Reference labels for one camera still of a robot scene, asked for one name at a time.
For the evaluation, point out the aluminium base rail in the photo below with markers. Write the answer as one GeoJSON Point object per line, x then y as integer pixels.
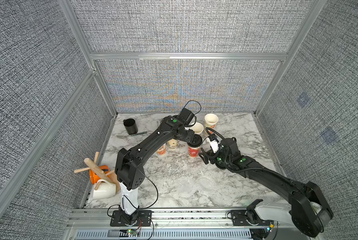
{"type": "Point", "coordinates": [174, 224]}

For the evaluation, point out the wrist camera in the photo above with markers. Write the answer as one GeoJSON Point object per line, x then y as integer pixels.
{"type": "Point", "coordinates": [187, 117]}
{"type": "Point", "coordinates": [218, 147]}

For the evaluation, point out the fork with teal handle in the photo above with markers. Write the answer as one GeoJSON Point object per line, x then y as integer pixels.
{"type": "Point", "coordinates": [133, 135]}

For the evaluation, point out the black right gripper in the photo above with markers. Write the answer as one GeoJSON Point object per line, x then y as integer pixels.
{"type": "Point", "coordinates": [209, 154]}

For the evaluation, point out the wooden mug tree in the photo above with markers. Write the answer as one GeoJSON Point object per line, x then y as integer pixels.
{"type": "Point", "coordinates": [93, 165]}

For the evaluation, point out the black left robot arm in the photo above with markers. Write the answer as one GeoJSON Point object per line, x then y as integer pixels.
{"type": "Point", "coordinates": [172, 123]}

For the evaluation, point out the red milk tea paper cup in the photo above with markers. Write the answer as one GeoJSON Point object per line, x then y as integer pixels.
{"type": "Point", "coordinates": [194, 152]}

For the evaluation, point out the white mug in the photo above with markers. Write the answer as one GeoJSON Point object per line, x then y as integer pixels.
{"type": "Point", "coordinates": [103, 189]}

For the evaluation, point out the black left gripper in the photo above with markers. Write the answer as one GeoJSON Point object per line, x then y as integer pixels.
{"type": "Point", "coordinates": [192, 141]}

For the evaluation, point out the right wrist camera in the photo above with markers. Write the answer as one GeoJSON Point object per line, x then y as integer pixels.
{"type": "Point", "coordinates": [218, 147]}

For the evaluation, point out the orange mug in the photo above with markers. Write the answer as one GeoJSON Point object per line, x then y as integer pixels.
{"type": "Point", "coordinates": [93, 177]}

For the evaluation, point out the black plastic cup lid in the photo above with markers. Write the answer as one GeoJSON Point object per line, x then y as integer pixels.
{"type": "Point", "coordinates": [196, 141]}

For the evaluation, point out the black cylindrical cup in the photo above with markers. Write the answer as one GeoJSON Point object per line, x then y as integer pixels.
{"type": "Point", "coordinates": [130, 126]}

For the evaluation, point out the yellow paper cup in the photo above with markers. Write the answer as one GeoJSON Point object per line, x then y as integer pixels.
{"type": "Point", "coordinates": [198, 128]}

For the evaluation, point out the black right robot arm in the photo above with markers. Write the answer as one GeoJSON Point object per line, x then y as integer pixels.
{"type": "Point", "coordinates": [310, 211]}

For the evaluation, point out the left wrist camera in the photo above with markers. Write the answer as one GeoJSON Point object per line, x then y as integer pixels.
{"type": "Point", "coordinates": [187, 117]}

